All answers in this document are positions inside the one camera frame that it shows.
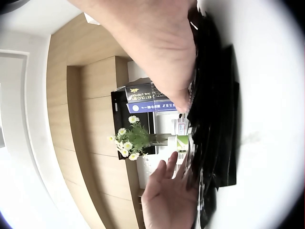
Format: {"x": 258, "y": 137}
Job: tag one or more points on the person's right hand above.
{"x": 152, "y": 38}

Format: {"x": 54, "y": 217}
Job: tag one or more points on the green and white cup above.
{"x": 180, "y": 142}

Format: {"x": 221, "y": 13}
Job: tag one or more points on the person's left little finger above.
{"x": 159, "y": 169}

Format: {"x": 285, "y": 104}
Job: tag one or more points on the black box with gold print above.
{"x": 139, "y": 93}

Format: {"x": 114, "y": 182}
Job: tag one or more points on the glass vase with daisies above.
{"x": 133, "y": 140}

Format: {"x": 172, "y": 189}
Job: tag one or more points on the black plastic bag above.
{"x": 214, "y": 107}

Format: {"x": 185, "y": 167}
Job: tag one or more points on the person's left ring finger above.
{"x": 172, "y": 164}

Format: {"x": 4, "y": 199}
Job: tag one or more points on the person's right thumb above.
{"x": 177, "y": 90}

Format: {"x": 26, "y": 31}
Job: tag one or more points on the white bottle with red label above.
{"x": 181, "y": 127}

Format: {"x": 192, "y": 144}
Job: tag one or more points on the black flat screen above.
{"x": 119, "y": 114}

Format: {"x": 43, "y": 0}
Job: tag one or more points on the person's left hand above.
{"x": 166, "y": 200}

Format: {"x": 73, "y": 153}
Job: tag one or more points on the person's left middle finger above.
{"x": 184, "y": 173}

